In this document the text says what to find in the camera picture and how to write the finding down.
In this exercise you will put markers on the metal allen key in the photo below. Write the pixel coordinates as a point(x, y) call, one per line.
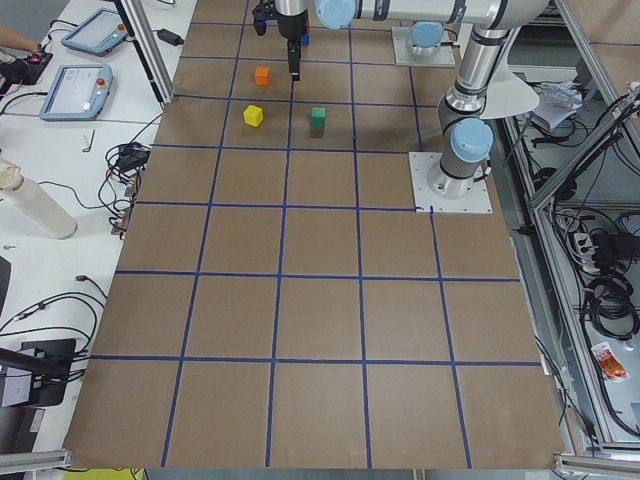
point(88, 141)

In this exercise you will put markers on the person's hand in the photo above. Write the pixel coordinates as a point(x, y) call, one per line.
point(11, 39)

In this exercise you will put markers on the orange wooden block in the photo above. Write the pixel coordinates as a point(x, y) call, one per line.
point(262, 76)

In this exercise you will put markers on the wrist black camera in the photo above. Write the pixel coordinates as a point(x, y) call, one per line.
point(262, 13)

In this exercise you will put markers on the blue teach pendant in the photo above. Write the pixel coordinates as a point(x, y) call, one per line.
point(77, 93)
point(98, 35)

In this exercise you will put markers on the green wooden block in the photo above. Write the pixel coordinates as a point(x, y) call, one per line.
point(318, 117)

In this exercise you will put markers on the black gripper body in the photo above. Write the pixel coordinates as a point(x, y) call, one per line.
point(291, 29)

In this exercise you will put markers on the yellow wooden block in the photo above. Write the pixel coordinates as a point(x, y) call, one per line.
point(253, 115)

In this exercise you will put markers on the black electronics box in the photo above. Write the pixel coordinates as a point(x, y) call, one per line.
point(27, 70)

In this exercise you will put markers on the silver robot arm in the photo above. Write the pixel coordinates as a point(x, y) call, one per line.
point(468, 138)
point(425, 37)

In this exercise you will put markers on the black power adapter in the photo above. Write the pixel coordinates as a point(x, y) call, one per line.
point(170, 37)

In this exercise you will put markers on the aluminium frame post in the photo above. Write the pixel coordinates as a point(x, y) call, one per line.
point(137, 25)

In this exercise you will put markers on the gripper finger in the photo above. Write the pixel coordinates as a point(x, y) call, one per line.
point(296, 60)
point(291, 56)

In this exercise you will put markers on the red snack packet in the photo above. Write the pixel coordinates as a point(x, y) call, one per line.
point(610, 366)

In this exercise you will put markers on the near blue teach pendant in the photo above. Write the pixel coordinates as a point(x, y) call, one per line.
point(77, 93)

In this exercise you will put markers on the far blue teach pendant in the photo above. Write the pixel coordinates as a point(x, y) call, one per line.
point(98, 35)

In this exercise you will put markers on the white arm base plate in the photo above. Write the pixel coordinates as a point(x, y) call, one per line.
point(442, 58)
point(435, 192)

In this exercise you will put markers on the white cylindrical bottle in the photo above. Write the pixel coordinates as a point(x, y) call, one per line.
point(30, 199)

